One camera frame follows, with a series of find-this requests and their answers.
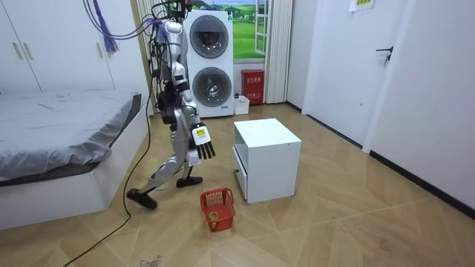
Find paper sheet on door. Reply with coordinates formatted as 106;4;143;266
348;0;376;13

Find white bin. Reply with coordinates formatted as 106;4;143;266
233;95;251;116

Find red floor cabinet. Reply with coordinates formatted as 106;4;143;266
240;69;265;106

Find white pleated curtain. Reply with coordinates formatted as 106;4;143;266
265;0;294;105

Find black floor cable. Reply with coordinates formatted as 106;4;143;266
61;85;154;267

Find white wardrobe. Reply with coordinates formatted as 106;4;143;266
0;0;149;93

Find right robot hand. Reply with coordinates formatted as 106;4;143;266
189;124;216;160

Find white bedside cabinet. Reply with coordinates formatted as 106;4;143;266
232;117;303;205

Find cable bundle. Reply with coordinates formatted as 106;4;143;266
82;0;168;55

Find grey bed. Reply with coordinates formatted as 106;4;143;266
0;88;149;231

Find white door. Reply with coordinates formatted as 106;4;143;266
302;0;413;153

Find stacked washing machines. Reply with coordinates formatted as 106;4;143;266
183;9;235;119

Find robot body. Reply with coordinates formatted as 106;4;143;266
148;0;194;127

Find landscape wall poster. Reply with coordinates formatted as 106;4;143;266
191;0;268;60

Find robot legs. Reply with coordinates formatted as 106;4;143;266
125;107;204;211

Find red plastic basket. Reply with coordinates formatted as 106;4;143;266
200;188;236;233

